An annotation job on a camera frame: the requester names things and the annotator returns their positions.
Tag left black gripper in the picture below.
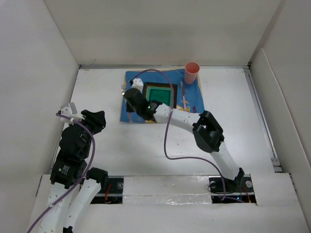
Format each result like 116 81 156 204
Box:
70 109 105 157

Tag square green ceramic plate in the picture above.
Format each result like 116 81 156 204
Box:
143 82 178 108

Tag knife with pink handle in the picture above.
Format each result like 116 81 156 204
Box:
180 81 190 113

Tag blue Pikachu placemat cloth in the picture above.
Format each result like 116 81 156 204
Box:
119 69 207 123

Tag orange plastic cup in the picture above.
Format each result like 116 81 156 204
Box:
184 62 200 84

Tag fork with pink handle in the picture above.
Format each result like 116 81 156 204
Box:
120 83 133 124

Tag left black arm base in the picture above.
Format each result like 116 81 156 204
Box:
91 176 124 204

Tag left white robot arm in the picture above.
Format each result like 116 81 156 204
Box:
38 106 108 233

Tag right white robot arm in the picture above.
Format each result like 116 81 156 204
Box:
123 88 244 191

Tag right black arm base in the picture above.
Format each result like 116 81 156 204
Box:
207 175 257 204

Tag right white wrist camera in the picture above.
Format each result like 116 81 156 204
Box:
131 78 144 93

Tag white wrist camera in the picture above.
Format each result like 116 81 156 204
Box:
59 102 84 124
131 78 144 93

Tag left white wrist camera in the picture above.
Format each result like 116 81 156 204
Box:
59 102 84 124

